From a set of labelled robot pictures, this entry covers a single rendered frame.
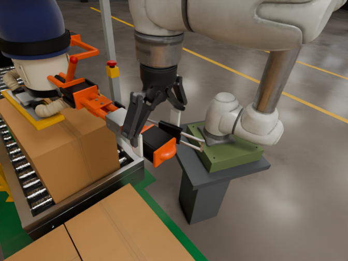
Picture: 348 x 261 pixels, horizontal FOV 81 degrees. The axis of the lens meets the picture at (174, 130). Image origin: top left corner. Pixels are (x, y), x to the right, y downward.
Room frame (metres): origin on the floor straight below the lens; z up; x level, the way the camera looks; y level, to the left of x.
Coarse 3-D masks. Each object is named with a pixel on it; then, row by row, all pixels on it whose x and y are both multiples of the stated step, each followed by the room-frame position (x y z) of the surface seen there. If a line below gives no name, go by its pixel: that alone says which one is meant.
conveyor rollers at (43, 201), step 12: (0, 72) 2.08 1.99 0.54; (0, 84) 1.80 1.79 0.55; (0, 96) 1.63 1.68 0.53; (0, 120) 1.26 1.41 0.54; (12, 144) 1.01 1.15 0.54; (24, 156) 0.91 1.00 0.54; (24, 168) 0.82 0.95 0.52; (36, 180) 0.73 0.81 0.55; (36, 192) 0.65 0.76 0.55; (36, 204) 0.57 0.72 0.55; (48, 204) 0.59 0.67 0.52
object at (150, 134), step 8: (144, 128) 0.41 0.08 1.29; (152, 128) 0.41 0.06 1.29; (160, 128) 0.41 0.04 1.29; (144, 136) 0.38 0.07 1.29; (152, 136) 0.38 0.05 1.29; (160, 136) 0.38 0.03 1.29; (168, 136) 0.38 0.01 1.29; (144, 144) 0.35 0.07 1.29; (152, 144) 0.35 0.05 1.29; (160, 144) 0.35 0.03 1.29; (168, 144) 0.36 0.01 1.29; (144, 152) 0.36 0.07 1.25; (152, 152) 0.34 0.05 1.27; (160, 152) 0.33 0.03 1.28; (152, 160) 0.34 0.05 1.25; (160, 160) 0.33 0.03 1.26
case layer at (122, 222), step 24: (120, 192) 0.69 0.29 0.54; (96, 216) 0.54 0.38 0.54; (120, 216) 0.55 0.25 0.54; (144, 216) 0.56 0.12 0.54; (48, 240) 0.40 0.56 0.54; (72, 240) 0.41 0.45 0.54; (96, 240) 0.42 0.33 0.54; (120, 240) 0.43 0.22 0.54; (144, 240) 0.44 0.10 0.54; (168, 240) 0.44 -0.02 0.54
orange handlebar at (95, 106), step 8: (72, 40) 1.09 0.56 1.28; (88, 48) 1.00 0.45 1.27; (80, 56) 0.90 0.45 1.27; (88, 56) 0.93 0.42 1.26; (56, 80) 0.64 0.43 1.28; (96, 96) 0.56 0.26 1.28; (104, 96) 0.56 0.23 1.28; (88, 104) 0.51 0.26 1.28; (96, 104) 0.51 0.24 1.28; (104, 104) 0.52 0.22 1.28; (112, 104) 0.53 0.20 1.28; (96, 112) 0.49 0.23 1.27; (104, 112) 0.48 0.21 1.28; (168, 152) 0.34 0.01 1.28
